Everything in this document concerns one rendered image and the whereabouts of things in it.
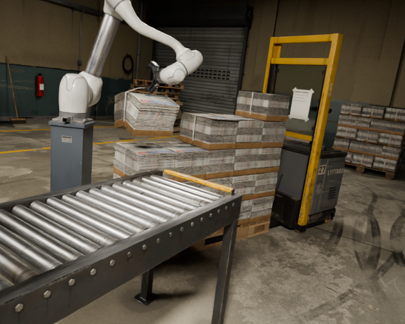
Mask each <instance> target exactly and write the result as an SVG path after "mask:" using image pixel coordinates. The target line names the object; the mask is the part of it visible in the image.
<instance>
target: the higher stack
mask: <svg viewBox="0 0 405 324"><path fill-rule="evenodd" d="M289 102H290V96H285V95H279V94H267V93H256V92H248V91H239V92H238V98H237V109H236V111H243V112H247V113H250V114H251V113H255V114H261V115H266V116H288V112H289V109H288V108H289ZM256 120H258V119H256ZM261 122H264V126H263V127H262V128H263V129H262V137H261V143H278V142H283V140H284V135H285V131H286V123H285V122H282V121H265V120H261ZM259 149H260V151H259V155H258V156H259V157H258V161H259V162H258V167H257V168H258V169H259V168H273V167H279V166H280V165H279V164H280V156H281V149H282V148H280V147H266V148H261V147H260V148H259ZM256 175H257V176H256V181H255V182H256V183H255V191H254V195H255V194H259V193H264V192H271V191H274V190H275V188H276V186H275V185H276V183H277V175H278V172H267V173H260V174H256ZM274 198H275V197H274V196H273V195H270V196H266V197H259V198H255V199H252V209H251V215H250V218H251V219H252V218H255V217H259V216H263V215H269V214H271V213H272V205H273V201H274ZM269 223H270V218H269V219H264V220H259V221H256V222H251V223H248V224H249V229H248V234H247V237H252V236H255V235H259V234H263V233H267V232H269Z"/></svg>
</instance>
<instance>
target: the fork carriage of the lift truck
mask: <svg viewBox="0 0 405 324"><path fill-rule="evenodd" d="M273 196H274V201H273V205H272V213H271V218H275V219H277V220H279V221H280V224H283V225H284V226H287V227H289V228H294V225H295V222H296V215H297V211H298V205H299V200H300V199H298V198H296V197H293V196H291V195H288V194H286V193H283V192H280V191H278V190H275V194H274V195H273Z"/></svg>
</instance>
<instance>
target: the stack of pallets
mask: <svg viewBox="0 0 405 324"><path fill-rule="evenodd" d="M140 81H142V84H140ZM151 83H152V80H143V79H137V78H133V84H130V89H129V93H135V92H139V93H140V94H147V93H148V94H151V95H158V94H160V93H161V94H162V96H163V95H165V96H167V97H168V95H173V97H172V98H170V99H172V100H175V102H180V99H178V94H181V93H180V92H181V89H184V86H185V85H184V84H175V85H179V87H178V88H176V87H175V85H168V84H167V85H166V86H165V84H162V83H159V84H158V86H159V88H157V89H156V91H154V92H153V93H149V91H147V90H144V89H143V88H140V89H136V88H137V86H140V87H144V88H147V87H150V85H151ZM132 89H135V90H132ZM161 89H164V91H161ZM171 89H172V90H175V92H174V93H171ZM130 90H132V91H130ZM157 91H158V92H157Z"/></svg>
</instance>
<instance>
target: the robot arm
mask: <svg viewBox="0 0 405 324"><path fill-rule="evenodd" d="M103 11H104V16H103V19H102V23H101V25H100V28H99V30H98V34H97V36H96V40H95V42H94V45H93V48H92V51H91V54H90V56H89V60H88V62H87V66H86V68H85V71H83V72H81V73H79V74H74V73H68V74H66V75H64V76H63V78H62V80H61V82H60V87H59V116H58V117H56V118H52V121H53V122H66V123H77V124H85V123H88V122H92V121H93V119H90V118H88V117H87V108H88V107H90V106H92V105H94V104H96V103H97V102H98V101H99V99H100V97H101V90H102V85H103V82H102V79H101V78H100V77H101V74H102V71H103V69H104V66H105V63H106V60H107V57H108V54H109V52H110V49H111V46H112V44H113V40H114V38H115V35H116V32H117V29H118V27H119V24H120V21H123V20H124V21H125V22H126V23H127V24H128V25H129V26H130V27H131V28H132V29H134V30H135V31H137V32H138V33H140V34H142V35H144V36H146V37H148V38H151V39H153V40H155V41H158V42H161V43H163V44H166V45H167V46H170V47H171V48H172V49H173V50H174V51H175V53H176V60H177V62H175V63H174V64H172V65H170V66H168V67H166V68H164V69H160V70H159V68H160V66H159V65H157V64H156V63H155V62H154V61H150V64H148V66H145V68H151V69H152V72H153V74H154V75H153V76H154V77H153V81H152V83H151V85H150V87H147V88H143V89H144V90H147V91H149V93H153V92H154V91H155V90H156V89H157V88H159V86H158V84H159V83H162V84H168V85H175V84H179V83H181V82H182V81H183V80H184V79H185V77H186V76H188V75H190V74H192V73H193V72H194V71H196V70H197V69H198V68H199V66H200V65H201V64H202V63H203V56H202V54H201V53H200V52H199V51H196V50H193V51H192V50H190V49H188V48H185V47H184V46H183V45H182V44H181V43H180V42H179V41H177V40H176V39H174V38H173V37H171V36H169V35H167V34H165V33H163V32H160V31H158V30H156V29H154V28H152V27H150V26H148V25H146V24H145V23H143V22H141V21H140V20H139V18H138V17H137V15H136V13H135V11H134V9H133V7H132V0H105V2H104V8H103ZM156 69H157V70H156Z"/></svg>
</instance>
